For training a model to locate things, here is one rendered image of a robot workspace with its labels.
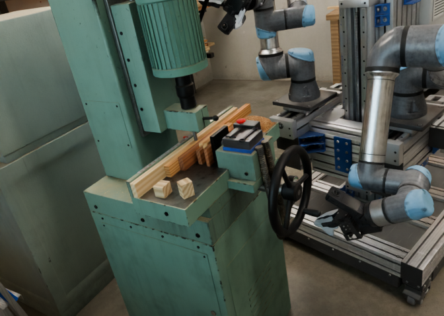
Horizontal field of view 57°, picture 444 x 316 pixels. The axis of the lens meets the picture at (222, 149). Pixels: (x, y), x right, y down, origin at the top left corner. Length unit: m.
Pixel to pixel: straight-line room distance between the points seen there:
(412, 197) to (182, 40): 0.76
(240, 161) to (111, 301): 1.30
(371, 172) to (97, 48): 0.92
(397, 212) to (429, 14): 1.11
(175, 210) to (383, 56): 0.73
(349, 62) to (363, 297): 1.06
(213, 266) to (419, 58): 0.86
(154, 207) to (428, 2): 1.46
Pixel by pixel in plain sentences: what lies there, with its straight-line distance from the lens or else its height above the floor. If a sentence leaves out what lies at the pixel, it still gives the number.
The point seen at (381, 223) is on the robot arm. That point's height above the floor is 0.77.
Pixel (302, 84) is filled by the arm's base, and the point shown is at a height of 0.90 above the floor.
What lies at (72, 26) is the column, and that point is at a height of 1.38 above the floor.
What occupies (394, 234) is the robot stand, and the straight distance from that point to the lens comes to 2.09.
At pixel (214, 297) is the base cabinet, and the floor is 0.48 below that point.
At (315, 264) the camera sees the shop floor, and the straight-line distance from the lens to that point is 2.23.
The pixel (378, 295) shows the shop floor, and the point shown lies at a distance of 2.09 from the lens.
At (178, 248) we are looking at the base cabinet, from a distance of 1.39.
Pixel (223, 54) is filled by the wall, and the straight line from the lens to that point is 5.30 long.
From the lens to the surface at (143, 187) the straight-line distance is 1.24.
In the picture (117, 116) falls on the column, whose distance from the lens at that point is 1.43.
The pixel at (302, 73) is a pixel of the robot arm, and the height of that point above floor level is 0.95.
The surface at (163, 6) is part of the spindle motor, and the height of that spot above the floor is 1.40.
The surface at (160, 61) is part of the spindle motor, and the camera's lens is 1.24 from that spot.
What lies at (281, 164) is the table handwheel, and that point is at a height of 0.94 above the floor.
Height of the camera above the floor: 1.51
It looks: 26 degrees down
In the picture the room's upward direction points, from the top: 10 degrees counter-clockwise
